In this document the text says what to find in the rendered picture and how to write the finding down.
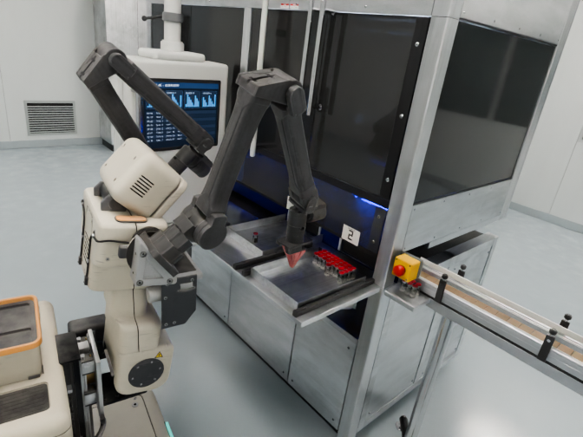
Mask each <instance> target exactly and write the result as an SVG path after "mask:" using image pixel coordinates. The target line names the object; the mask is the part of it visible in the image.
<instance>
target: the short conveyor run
mask: <svg viewBox="0 0 583 437"><path fill-rule="evenodd" d="M421 259H422V260H423V268H422V271H421V275H420V276H419V278H416V279H414V280H416V282H417V283H420V284H421V285H422V286H421V290H420V293H422V294H423V295H424V296H426V297H429V298H430V302H429V303H428V304H426V306H428V307H429V308H431V309H432V310H434V311H436V312H438V313H440V314H441V315H443V316H445V317H447V318H448V319H450V320H451V321H453V322H455V323H457V324H459V325H461V326H462V327H463V328H465V329H467V330H469V331H471V332H472V333H474V334H476V335H478V336H479V337H481V338H483V339H484V340H486V341H488V342H490V343H492V344H493V345H494V346H496V347H498V348H499V349H502V350H504V351H505V352H507V353H509V354H510V355H512V356H514V357H515V358H517V359H519V360H521V361H522V362H524V363H526V364H527V365H529V366H531V367H532V368H534V369H537V370H538V371H540V372H541V373H542V374H544V375H547V376H548V377H550V378H552V379H554V380H555V381H557V382H558V383H560V384H562V385H564V386H565V387H567V388H569V389H571V390H572V391H574V392H575V393H577V394H579V395H581V396H583V344H582V343H583V336H580V335H578V334H576V333H574V332H572V331H571V330H569V329H568V327H569V325H570V322H568V320H572V315H570V314H565V315H564V318H565V320H564V319H562V320H561V322H560V325H559V324H557V323H554V322H552V321H550V320H548V319H546V318H545V317H543V316H540V315H538V314H536V313H534V312H532V311H531V310H528V309H526V308H524V307H522V306H520V305H519V304H517V303H514V302H512V301H510V300H508V299H506V298H504V297H501V296H499V295H497V294H495V293H494V292H492V291H490V290H487V289H485V288H483V287H481V286H480V285H478V284H475V283H473V282H471V281H469V280H467V279H466V278H464V275H465V271H463V270H466V268H467V266H466V265H465V264H461V267H460V268H461V270H459V271H458V273H457V274H455V273H454V272H452V271H449V270H447V269H445V268H443V267H441V266H440V265H438V264H435V263H433V262H431V261H429V260H428V259H426V258H422V257H421ZM491 297H492V298H491ZM496 300H497V301H496ZM498 301H499V302H498ZM575 340H576V341H575Z"/></svg>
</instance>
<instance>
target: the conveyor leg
mask: <svg viewBox="0 0 583 437"><path fill-rule="evenodd" d="M454 325H455V322H453V321H451V320H450V319H448V318H447V317H445V316H443V315H442V318H441V321H440V324H439V327H438V330H437V332H436V338H435V340H434V343H433V346H432V350H431V352H430V355H429V359H428V363H427V366H426V369H425V371H424V374H423V379H422V382H421V385H420V388H419V391H418V394H417V397H416V402H415V405H414V407H413V410H412V413H411V416H410V419H409V424H408V426H407V430H406V433H405V435H404V437H417V436H418V434H419V431H420V428H421V425H422V423H423V418H424V415H425V413H426V410H427V407H428V405H429V400H430V396H431V394H432V391H433V388H434V386H435V383H436V378H437V376H438V373H439V370H440V367H441V365H442V360H443V357H444V355H445V352H446V349H447V347H448V344H449V339H450V337H451V334H452V330H453V328H454Z"/></svg>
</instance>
